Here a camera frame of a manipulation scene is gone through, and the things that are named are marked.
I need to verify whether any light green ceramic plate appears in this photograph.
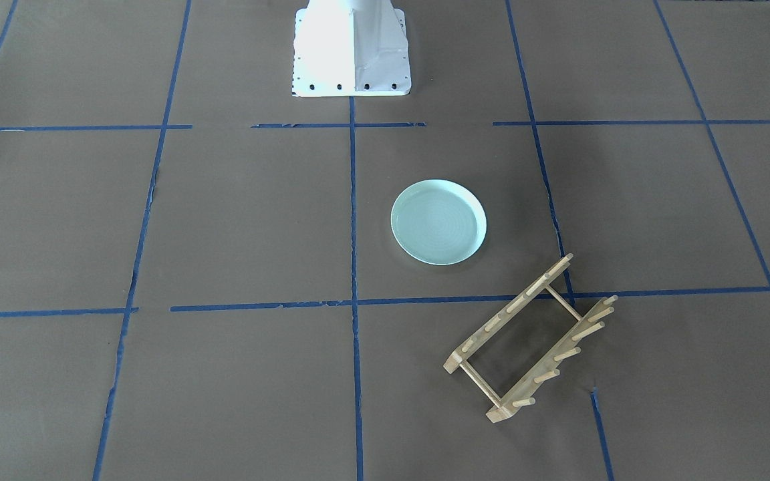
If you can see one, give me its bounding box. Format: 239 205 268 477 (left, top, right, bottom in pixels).
389 179 488 266

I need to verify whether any wooden plate rack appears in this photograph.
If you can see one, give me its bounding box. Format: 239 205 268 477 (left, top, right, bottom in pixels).
442 255 618 423

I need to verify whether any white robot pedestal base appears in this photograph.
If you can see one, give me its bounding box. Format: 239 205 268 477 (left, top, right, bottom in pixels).
291 1 412 98

